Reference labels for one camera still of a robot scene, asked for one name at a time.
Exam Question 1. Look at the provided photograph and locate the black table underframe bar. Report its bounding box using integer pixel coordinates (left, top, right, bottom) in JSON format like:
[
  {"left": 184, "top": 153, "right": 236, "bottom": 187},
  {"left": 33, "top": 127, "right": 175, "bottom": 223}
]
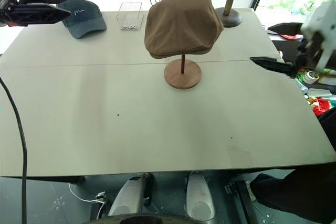
[{"left": 25, "top": 175, "right": 86, "bottom": 184}]

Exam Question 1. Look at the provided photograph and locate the wooden hat stand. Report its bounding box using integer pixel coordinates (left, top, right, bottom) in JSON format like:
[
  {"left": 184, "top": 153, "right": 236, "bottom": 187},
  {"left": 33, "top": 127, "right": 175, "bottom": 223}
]
[{"left": 163, "top": 54, "right": 203, "bottom": 89}]

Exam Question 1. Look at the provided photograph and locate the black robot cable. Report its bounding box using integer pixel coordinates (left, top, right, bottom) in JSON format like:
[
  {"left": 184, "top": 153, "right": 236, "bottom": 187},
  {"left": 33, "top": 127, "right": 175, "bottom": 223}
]
[{"left": 0, "top": 77, "right": 28, "bottom": 224}]

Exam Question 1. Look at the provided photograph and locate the clear plastic box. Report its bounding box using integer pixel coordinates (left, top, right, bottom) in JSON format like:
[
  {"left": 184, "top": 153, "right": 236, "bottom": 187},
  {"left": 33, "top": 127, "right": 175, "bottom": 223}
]
[{"left": 115, "top": 2, "right": 145, "bottom": 31}]

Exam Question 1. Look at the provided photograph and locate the dark rounded robot torso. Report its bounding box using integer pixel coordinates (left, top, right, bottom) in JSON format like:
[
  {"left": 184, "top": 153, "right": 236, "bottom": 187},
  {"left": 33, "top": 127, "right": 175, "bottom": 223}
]
[{"left": 90, "top": 214, "right": 212, "bottom": 224}]

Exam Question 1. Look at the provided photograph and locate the person in black clothes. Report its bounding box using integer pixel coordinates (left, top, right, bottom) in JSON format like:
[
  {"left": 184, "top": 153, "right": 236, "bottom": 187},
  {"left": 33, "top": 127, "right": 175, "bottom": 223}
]
[{"left": 248, "top": 106, "right": 336, "bottom": 222}]

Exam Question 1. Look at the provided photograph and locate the navy baseball cap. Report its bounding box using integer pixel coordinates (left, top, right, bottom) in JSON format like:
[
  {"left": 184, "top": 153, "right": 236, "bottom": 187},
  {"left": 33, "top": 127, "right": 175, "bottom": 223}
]
[{"left": 58, "top": 0, "right": 108, "bottom": 40}]

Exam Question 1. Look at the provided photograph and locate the thin white cable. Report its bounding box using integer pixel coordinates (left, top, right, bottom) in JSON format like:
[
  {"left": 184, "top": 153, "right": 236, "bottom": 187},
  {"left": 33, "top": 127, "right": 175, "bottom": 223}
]
[{"left": 68, "top": 182, "right": 106, "bottom": 207}]

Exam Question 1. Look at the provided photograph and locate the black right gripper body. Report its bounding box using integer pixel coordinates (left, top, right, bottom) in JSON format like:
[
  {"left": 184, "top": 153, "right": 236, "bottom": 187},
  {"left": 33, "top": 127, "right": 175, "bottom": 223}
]
[{"left": 287, "top": 30, "right": 326, "bottom": 78}]

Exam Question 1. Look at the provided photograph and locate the white tape roll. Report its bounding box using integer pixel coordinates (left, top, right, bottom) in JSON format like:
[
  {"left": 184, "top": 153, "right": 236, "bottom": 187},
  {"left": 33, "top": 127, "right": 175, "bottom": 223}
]
[{"left": 301, "top": 71, "right": 319, "bottom": 84}]

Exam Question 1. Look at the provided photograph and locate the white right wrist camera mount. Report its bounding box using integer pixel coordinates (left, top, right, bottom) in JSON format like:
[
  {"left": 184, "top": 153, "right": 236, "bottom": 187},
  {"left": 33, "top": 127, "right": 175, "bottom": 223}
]
[{"left": 301, "top": 0, "right": 336, "bottom": 71}]

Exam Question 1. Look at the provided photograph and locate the brown cap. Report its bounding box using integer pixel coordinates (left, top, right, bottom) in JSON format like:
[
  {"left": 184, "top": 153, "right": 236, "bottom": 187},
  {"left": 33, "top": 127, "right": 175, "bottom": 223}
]
[{"left": 144, "top": 0, "right": 225, "bottom": 59}]

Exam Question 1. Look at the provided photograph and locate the red plastic item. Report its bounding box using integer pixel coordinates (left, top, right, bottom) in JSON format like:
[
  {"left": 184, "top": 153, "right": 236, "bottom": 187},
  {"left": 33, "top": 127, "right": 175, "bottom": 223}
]
[{"left": 313, "top": 97, "right": 332, "bottom": 116}]

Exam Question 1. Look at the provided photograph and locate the black side shelf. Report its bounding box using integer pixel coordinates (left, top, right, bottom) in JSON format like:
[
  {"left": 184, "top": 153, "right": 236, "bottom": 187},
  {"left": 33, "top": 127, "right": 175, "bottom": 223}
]
[{"left": 271, "top": 38, "right": 303, "bottom": 60}]

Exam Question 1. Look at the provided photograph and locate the silver robot left leg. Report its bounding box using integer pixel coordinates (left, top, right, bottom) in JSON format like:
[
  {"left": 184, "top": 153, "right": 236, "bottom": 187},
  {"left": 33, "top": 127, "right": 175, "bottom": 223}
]
[{"left": 107, "top": 173, "right": 153, "bottom": 219}]

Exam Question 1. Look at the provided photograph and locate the silver robot right leg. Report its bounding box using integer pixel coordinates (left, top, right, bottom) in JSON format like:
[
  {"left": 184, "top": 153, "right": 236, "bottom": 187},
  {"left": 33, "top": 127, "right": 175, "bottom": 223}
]
[{"left": 184, "top": 170, "right": 216, "bottom": 221}]

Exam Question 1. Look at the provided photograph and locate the black table leg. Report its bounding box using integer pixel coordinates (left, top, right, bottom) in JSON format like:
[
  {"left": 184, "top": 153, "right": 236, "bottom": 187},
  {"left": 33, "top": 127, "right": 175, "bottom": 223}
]
[{"left": 224, "top": 178, "right": 261, "bottom": 224}]

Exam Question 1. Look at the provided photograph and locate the silver robot leg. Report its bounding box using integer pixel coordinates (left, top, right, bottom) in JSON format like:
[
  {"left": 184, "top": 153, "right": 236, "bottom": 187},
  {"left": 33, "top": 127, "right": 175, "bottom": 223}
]
[
  {"left": 184, "top": 170, "right": 216, "bottom": 221},
  {"left": 107, "top": 173, "right": 153, "bottom": 219}
]

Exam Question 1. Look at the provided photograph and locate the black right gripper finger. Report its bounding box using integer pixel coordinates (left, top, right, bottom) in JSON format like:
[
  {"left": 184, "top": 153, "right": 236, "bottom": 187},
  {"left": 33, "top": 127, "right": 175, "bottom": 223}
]
[
  {"left": 249, "top": 56, "right": 295, "bottom": 77},
  {"left": 268, "top": 23, "right": 303, "bottom": 36}
]

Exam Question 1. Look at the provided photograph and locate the white power plug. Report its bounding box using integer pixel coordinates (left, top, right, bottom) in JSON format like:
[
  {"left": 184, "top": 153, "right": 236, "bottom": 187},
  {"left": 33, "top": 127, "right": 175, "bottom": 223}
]
[{"left": 94, "top": 191, "right": 108, "bottom": 220}]

